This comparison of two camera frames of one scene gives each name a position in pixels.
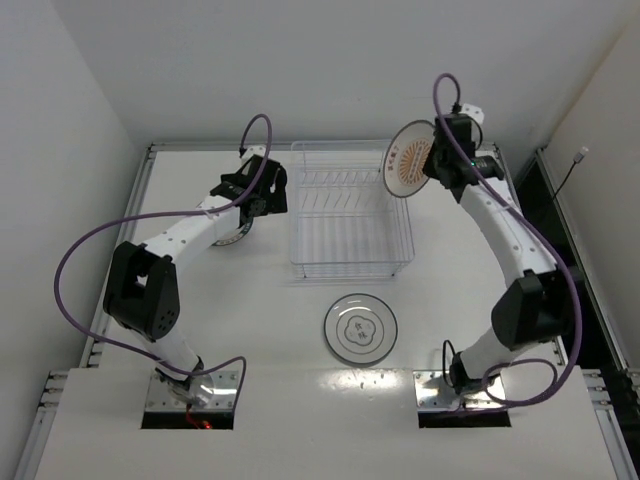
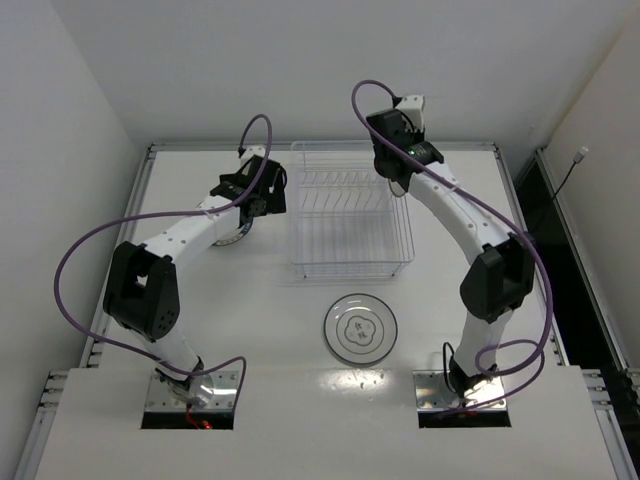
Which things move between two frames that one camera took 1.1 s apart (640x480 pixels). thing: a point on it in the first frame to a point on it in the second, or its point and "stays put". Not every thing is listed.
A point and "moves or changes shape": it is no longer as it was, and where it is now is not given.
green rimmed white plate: [234, 238] stays put
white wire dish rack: [344, 220] stays put
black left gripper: [270, 187] stays put
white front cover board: [316, 424] stays put
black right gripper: [439, 157] to [385, 163]
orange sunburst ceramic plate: [405, 156] moves or changes shape
